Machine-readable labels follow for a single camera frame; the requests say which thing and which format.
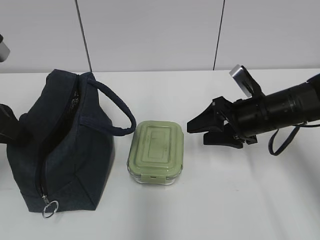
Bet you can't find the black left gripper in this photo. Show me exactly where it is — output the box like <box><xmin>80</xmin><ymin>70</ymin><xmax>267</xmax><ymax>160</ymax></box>
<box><xmin>0</xmin><ymin>104</ymin><xmax>20</xmax><ymax>144</ymax></box>

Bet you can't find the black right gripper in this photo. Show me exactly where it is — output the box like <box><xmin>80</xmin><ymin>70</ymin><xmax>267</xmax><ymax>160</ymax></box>
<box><xmin>187</xmin><ymin>96</ymin><xmax>258</xmax><ymax>149</ymax></box>

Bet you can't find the dark blue fabric bag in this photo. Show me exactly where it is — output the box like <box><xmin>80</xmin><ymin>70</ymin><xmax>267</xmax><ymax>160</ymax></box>
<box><xmin>4</xmin><ymin>69</ymin><xmax>137</xmax><ymax>219</ymax></box>

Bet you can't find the green lidded glass container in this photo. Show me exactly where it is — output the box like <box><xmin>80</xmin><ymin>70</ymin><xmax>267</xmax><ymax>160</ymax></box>
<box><xmin>127</xmin><ymin>120</ymin><xmax>184</xmax><ymax>185</ymax></box>

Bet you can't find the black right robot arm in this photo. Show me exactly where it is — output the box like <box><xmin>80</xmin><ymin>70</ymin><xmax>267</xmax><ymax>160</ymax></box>
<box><xmin>187</xmin><ymin>75</ymin><xmax>320</xmax><ymax>149</ymax></box>

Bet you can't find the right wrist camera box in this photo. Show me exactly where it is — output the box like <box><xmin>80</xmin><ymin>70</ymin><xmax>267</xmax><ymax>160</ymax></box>
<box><xmin>229</xmin><ymin>64</ymin><xmax>264</xmax><ymax>98</ymax></box>

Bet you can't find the black cable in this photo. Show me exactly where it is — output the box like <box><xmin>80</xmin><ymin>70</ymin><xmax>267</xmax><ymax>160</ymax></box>
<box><xmin>268</xmin><ymin>122</ymin><xmax>320</xmax><ymax>156</ymax></box>

